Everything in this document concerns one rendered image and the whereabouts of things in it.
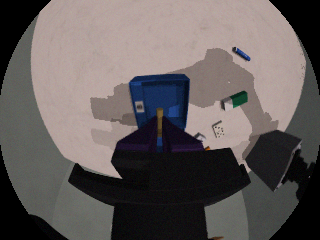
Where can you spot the brass hex bolt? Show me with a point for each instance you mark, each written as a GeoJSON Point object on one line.
{"type": "Point", "coordinates": [159, 114]}

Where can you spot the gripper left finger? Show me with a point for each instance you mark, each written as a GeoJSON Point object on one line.
{"type": "Point", "coordinates": [143, 139]}

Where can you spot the white domino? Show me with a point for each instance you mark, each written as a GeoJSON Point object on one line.
{"type": "Point", "coordinates": [219, 129]}

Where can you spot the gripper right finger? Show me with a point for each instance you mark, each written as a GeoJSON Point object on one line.
{"type": "Point", "coordinates": [175, 139]}

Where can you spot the dark blue rack of bins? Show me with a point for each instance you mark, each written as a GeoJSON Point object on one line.
{"type": "Point", "coordinates": [159, 92]}

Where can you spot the dark blue cylinder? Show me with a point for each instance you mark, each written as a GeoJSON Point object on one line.
{"type": "Point", "coordinates": [238, 51]}

